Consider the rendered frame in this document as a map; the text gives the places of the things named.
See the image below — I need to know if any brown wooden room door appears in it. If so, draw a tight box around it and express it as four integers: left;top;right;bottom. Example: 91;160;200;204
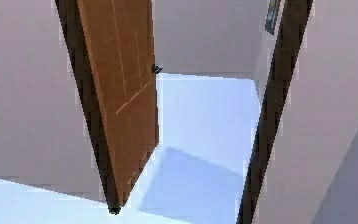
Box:
76;0;161;208

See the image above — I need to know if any dark brown door frame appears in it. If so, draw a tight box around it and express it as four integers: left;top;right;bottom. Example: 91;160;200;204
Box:
54;0;315;224

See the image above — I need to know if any dark framed wall picture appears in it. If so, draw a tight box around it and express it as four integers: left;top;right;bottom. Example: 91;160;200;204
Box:
264;0;283;36

